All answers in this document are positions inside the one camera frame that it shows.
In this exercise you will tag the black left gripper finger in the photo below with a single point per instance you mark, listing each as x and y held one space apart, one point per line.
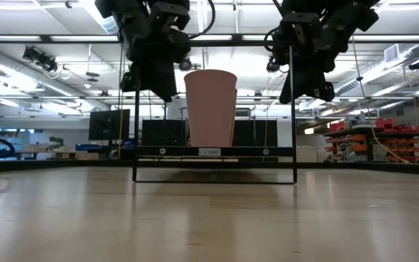
128 82
158 83

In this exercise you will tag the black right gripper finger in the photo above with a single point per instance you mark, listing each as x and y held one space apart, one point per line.
298 85
325 89

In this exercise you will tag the pink plastic cup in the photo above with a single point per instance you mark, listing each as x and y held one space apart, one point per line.
209 109

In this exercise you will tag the orange plastic cup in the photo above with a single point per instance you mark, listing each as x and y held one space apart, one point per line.
235 116

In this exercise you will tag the black computer monitor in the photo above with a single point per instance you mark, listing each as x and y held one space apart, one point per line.
109 124
255 132
164 132

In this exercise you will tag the rack with red bins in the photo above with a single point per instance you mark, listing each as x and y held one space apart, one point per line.
373 140

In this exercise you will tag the green potted plant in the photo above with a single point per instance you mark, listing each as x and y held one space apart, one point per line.
56 142

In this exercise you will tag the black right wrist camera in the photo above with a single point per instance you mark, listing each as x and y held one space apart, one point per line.
302 27

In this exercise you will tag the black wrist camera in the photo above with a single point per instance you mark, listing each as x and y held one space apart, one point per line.
302 27
169 14

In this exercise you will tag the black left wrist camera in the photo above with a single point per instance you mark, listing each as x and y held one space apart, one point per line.
169 14

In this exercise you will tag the wooden shelf with black frame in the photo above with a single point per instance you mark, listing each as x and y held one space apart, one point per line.
215 151

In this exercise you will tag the black aluminium table frame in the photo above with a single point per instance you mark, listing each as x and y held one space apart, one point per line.
49 165

